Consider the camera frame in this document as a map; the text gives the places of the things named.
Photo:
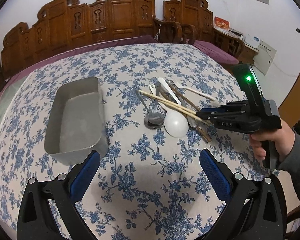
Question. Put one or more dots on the white electrical panel box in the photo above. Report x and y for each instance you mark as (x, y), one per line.
(264, 58)

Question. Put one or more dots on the red box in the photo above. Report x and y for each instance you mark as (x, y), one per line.
(221, 24)

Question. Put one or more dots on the dark wooden chopstick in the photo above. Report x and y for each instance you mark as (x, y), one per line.
(193, 123)
(172, 87)

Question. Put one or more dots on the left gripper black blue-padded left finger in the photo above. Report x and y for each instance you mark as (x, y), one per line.
(36, 221)

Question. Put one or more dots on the person's right hand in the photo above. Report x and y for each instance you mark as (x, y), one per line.
(283, 139)

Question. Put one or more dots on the white router box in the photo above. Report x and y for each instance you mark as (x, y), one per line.
(252, 40)

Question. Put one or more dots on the grey sleeve forearm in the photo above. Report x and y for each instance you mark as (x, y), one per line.
(291, 164)

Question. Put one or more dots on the purple seat cushion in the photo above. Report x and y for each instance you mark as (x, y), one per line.
(215, 53)

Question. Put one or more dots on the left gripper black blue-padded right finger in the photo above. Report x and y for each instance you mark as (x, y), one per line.
(253, 209)

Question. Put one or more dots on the carved wooden sofa bench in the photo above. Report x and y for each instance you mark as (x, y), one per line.
(63, 25)

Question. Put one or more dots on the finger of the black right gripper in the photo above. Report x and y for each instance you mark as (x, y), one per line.
(236, 107)
(219, 116)

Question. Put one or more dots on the light bamboo chopstick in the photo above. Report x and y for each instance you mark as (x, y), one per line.
(165, 99)
(175, 107)

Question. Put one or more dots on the white ceramic soup spoon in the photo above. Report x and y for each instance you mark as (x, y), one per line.
(175, 123)

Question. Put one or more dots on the metal rectangular tray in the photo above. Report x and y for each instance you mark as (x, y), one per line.
(76, 124)

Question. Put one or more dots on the white plastic knife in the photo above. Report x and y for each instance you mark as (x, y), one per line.
(152, 88)

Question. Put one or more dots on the white plastic fork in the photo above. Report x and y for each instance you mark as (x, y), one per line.
(180, 86)

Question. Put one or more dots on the carved wooden armchair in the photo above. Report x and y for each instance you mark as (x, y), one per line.
(185, 21)

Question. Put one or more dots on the wooden side table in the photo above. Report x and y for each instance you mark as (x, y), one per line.
(234, 47)

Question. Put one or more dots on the purple bench cushion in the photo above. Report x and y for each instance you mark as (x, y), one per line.
(115, 43)

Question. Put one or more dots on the steel spoon smiley handle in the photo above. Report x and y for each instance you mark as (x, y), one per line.
(151, 120)

